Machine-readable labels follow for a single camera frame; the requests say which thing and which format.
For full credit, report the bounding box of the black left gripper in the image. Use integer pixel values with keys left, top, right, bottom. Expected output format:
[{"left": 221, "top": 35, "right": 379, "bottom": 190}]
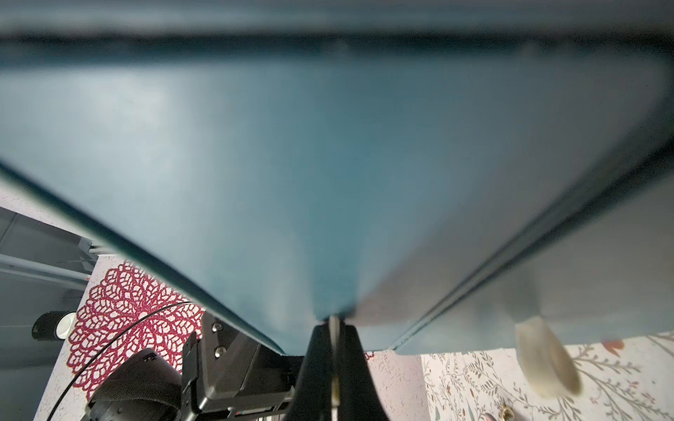
[{"left": 84, "top": 313, "right": 303, "bottom": 421}]

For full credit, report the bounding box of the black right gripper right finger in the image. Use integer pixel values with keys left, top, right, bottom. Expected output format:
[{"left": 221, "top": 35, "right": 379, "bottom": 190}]
[{"left": 336, "top": 322, "right": 389, "bottom": 421}]

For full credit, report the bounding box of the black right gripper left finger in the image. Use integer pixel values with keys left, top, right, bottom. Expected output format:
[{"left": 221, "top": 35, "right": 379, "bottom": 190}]
[{"left": 284, "top": 324, "right": 333, "bottom": 421}]

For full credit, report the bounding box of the teal three-drawer cabinet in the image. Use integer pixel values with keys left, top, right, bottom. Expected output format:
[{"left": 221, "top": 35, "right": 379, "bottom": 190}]
[{"left": 0, "top": 31, "right": 674, "bottom": 399}]

